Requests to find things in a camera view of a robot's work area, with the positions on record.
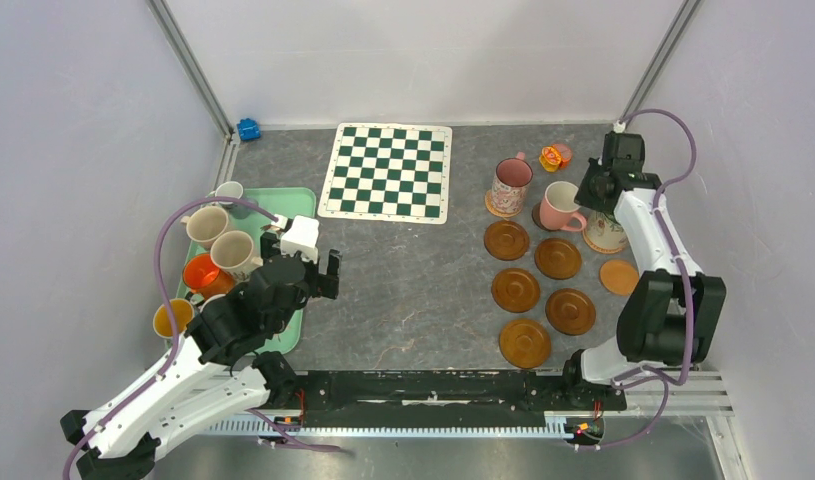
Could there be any green interior cartoon mug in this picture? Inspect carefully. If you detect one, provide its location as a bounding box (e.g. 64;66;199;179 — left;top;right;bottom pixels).
582;211;624;236

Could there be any woven rattan coaster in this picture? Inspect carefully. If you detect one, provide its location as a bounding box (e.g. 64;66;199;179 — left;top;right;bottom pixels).
583;228;628;254
484;191;522;219

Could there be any pink mug cream interior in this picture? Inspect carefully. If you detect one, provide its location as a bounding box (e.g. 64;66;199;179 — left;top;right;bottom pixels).
539;181;587;232

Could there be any dark walnut coaster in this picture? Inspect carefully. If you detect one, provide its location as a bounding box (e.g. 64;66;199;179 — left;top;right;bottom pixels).
531;203;545;230

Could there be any pink ghost pattern mug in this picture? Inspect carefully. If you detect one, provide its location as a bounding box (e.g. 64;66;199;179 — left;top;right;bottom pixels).
488;152;533;213

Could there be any brown wooden ridged coaster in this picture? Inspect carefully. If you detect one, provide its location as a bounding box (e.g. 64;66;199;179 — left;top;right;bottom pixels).
498;318;552;369
545;288;596;336
483;220;530;261
534;237;582;280

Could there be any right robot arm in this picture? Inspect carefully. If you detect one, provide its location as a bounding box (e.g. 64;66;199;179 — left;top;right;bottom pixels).
560;131;727;408

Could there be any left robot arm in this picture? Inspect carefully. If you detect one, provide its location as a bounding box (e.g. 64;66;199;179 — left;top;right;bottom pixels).
60;234;342;479

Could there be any plain orange cork coaster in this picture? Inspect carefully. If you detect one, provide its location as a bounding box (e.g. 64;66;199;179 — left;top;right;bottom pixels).
599;259;639;296

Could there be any cream ceramic mug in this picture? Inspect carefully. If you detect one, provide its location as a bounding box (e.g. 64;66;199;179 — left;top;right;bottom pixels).
210;230;264;283

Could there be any orange pink toy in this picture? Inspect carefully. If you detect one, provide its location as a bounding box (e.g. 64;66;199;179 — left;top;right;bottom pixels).
539;143;573;173

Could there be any orange mug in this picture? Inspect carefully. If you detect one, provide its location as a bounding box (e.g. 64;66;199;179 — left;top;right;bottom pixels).
182;253;236;300

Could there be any beige mug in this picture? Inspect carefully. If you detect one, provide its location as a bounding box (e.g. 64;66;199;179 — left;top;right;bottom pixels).
179;205;236;251

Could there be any yellow interior mug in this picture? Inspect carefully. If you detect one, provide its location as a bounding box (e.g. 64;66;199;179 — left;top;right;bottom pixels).
152;298;196;340

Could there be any grey white mug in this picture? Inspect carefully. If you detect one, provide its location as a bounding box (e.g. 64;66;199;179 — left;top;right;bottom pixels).
207;181;258;220

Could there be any green white chessboard mat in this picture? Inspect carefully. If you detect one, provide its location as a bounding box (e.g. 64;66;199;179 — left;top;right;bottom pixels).
317;122;453;225

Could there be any blue toy block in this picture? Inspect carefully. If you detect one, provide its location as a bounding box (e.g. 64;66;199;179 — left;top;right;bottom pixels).
236;118;261;142

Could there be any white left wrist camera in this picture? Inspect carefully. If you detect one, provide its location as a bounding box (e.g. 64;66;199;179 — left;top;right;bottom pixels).
270;215;320;263

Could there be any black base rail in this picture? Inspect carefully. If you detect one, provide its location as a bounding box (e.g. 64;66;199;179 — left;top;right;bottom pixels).
264;370;627;429

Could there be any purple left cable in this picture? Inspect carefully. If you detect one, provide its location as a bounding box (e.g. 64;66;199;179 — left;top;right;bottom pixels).
61;195;289;480

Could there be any purple cable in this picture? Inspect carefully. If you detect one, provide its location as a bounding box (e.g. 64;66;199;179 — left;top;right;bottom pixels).
61;195;289;480
565;108;700;452

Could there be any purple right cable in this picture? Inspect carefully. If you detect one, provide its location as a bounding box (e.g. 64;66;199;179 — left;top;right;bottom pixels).
565;108;700;452

